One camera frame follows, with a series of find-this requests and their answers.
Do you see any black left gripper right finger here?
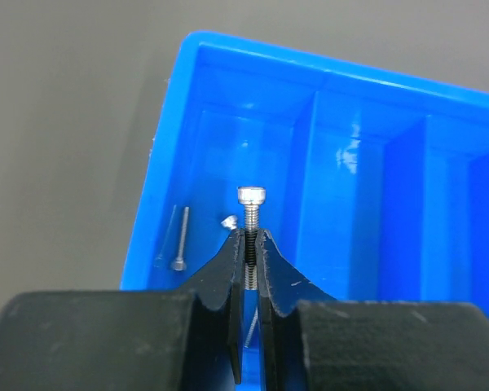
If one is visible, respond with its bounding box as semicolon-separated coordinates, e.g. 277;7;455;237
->
257;230;489;390

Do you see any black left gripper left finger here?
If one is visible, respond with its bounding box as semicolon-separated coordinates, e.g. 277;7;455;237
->
0;230;244;390

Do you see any long silver screw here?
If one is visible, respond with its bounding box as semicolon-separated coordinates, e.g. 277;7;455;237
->
171;206;190;271
237;186;266;290
244;309;258;348
221;215;238;231

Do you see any blue plastic divided bin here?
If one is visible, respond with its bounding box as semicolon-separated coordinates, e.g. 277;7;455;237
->
121;31;489;390

